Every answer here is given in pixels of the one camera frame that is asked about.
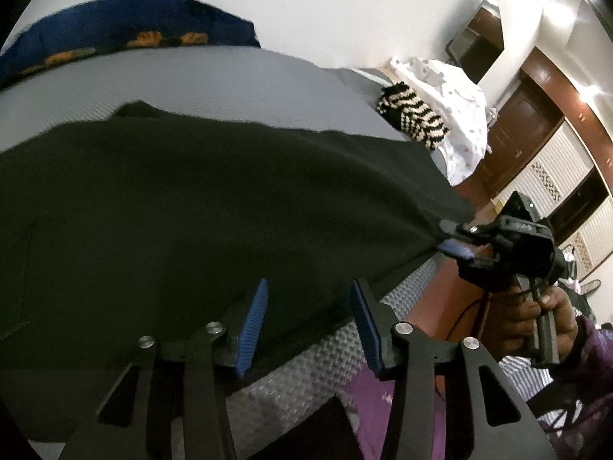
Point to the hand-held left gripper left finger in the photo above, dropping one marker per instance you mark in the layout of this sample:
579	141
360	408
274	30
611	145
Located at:
251	326

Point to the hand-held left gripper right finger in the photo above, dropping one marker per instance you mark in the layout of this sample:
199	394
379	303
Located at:
366	330

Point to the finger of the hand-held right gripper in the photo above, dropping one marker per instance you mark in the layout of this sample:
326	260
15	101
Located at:
455	226
455	249

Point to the person's right forearm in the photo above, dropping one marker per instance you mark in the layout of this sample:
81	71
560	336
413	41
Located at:
594	369

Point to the person's right hand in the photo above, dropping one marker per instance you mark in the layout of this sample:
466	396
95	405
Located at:
510	326

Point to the person's purple clothing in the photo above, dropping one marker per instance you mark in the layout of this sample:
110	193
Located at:
364	402

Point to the black and cream striped cloth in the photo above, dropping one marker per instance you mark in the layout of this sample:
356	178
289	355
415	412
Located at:
416	115

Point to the white dotted cloth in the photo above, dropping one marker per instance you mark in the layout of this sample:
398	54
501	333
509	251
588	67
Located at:
459	105

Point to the white striped cloth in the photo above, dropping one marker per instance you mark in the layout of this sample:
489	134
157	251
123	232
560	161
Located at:
522	378

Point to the brown wooden wardrobe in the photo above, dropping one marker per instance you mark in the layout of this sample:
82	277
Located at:
541	100

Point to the grey mesh mattress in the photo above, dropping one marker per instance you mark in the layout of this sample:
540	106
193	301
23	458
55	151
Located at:
215	81

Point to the blue pillow with orange print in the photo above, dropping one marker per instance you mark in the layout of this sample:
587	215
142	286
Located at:
119	24

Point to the wall-mounted television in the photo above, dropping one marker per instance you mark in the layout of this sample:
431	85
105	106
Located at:
479	43

